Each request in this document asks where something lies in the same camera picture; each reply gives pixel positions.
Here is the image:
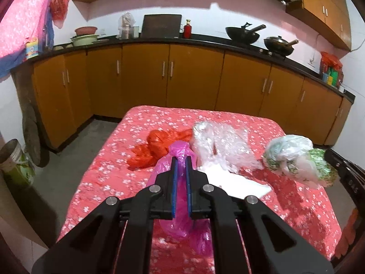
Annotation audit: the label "white translucent plastic bag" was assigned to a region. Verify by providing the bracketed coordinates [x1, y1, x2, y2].
[197, 161, 272, 199]

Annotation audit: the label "magenta plastic bag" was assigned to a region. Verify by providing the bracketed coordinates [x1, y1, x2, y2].
[147, 140, 214, 258]

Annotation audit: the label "green white patterned bag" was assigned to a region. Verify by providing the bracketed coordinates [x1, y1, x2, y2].
[262, 135, 338, 189]

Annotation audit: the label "clear bubble wrap sheet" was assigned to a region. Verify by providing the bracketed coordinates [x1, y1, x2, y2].
[190, 121, 263, 174]

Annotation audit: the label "red plastic bag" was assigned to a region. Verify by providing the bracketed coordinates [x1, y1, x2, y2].
[126, 128, 194, 170]
[50, 0, 70, 29]

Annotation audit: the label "lower wooden kitchen cabinets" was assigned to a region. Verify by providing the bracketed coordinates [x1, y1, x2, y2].
[31, 43, 352, 148]

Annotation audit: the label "red floral tablecloth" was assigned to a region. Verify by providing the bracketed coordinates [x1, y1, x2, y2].
[56, 104, 343, 274]

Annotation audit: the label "orange bag with groceries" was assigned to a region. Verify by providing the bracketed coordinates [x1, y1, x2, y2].
[320, 51, 343, 88]

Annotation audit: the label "black countertop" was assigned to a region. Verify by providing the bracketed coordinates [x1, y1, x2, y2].
[10, 34, 356, 104]

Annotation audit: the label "black lidded wok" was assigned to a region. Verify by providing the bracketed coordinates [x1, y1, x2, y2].
[263, 36, 299, 56]

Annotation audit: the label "upper right wooden cabinet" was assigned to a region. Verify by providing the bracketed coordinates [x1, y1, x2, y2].
[286, 0, 351, 51]

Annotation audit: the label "black wok with spatula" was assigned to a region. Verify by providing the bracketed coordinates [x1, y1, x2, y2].
[225, 22, 266, 45]

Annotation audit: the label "red bottle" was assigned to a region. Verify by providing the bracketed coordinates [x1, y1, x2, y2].
[182, 19, 192, 39]

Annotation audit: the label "dark cutting board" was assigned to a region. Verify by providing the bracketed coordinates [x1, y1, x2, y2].
[141, 14, 182, 38]

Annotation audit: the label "clear bag with jars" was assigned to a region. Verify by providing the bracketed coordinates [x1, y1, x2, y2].
[117, 12, 139, 40]

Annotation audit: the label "colourful small box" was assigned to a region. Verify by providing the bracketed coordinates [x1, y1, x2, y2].
[25, 37, 39, 59]

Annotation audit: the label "stacked green red basins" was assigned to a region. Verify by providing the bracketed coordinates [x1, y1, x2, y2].
[71, 27, 98, 46]

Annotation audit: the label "pink floral curtain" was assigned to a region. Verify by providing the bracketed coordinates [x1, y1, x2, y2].
[1, 0, 55, 78]

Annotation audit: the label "hanging red plastic bag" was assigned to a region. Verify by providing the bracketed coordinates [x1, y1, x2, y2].
[50, 0, 70, 29]

